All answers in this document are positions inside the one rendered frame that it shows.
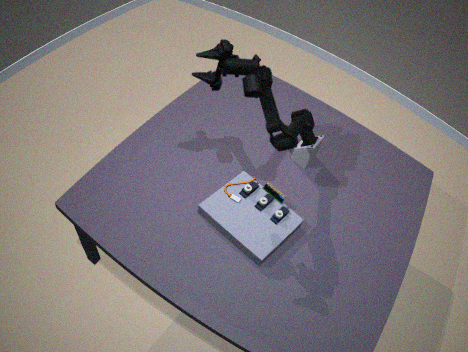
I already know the green circuit board with pin header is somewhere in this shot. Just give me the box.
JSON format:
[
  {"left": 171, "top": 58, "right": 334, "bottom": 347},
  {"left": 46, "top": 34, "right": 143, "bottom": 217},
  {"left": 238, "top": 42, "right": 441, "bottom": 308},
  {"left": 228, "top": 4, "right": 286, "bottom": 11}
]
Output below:
[{"left": 262, "top": 184, "right": 284, "bottom": 205}]

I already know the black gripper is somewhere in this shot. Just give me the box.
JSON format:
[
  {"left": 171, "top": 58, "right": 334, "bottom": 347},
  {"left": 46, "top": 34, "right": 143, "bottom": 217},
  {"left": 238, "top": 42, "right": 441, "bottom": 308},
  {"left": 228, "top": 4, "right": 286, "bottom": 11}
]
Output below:
[{"left": 192, "top": 39, "right": 244, "bottom": 90}]

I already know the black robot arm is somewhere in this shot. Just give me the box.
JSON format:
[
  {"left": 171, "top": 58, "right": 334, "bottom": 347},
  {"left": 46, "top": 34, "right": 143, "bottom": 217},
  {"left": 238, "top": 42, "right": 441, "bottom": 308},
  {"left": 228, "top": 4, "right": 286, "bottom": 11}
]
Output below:
[{"left": 243, "top": 55, "right": 318, "bottom": 151}]

